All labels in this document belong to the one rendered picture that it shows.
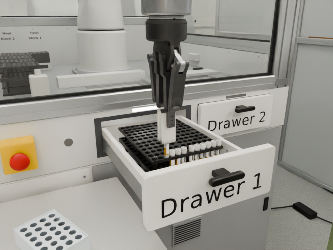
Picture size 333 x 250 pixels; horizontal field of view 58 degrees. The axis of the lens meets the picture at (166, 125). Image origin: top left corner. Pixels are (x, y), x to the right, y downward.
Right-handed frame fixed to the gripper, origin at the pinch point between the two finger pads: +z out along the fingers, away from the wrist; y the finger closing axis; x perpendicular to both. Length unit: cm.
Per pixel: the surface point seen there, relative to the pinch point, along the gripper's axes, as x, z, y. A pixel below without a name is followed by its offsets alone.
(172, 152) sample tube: -1.2, 6.0, -0.6
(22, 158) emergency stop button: 27.3, 8.4, 15.8
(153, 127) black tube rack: -5.0, 7.2, 17.5
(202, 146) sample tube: -8.7, 6.3, -0.5
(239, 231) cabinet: -43, 59, 23
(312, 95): -163, 34, 90
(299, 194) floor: -140, 98, 70
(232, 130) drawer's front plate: -34.6, 14.5, 21.2
